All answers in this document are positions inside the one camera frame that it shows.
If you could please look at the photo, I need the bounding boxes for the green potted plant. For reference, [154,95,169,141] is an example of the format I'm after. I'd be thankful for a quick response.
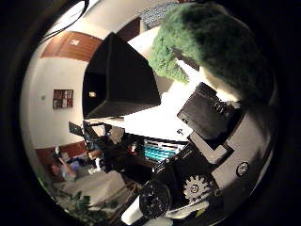
[37,166,111,225]

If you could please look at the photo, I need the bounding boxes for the black hanging cable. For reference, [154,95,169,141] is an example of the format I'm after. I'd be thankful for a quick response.
[39,0,91,43]

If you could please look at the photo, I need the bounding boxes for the green broccoli plush toy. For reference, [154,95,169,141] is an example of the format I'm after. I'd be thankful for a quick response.
[148,2,275,102]

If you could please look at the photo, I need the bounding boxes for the brown wooden wall panel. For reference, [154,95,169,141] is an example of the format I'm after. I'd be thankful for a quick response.
[40,30,103,63]

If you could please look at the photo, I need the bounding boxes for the black fabric container box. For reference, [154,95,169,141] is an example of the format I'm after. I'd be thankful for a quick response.
[82,31,162,121]

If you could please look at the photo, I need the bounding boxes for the seated person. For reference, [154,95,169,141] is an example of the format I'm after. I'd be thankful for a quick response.
[49,144,83,183]

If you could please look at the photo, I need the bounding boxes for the black monitor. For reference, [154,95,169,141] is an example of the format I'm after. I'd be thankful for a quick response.
[68,121,85,138]

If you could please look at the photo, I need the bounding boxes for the dark framed wall picture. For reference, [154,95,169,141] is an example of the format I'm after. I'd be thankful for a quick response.
[52,89,74,110]

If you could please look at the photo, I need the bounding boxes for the teal drawer rack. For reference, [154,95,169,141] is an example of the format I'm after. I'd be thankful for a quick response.
[142,139,180,163]

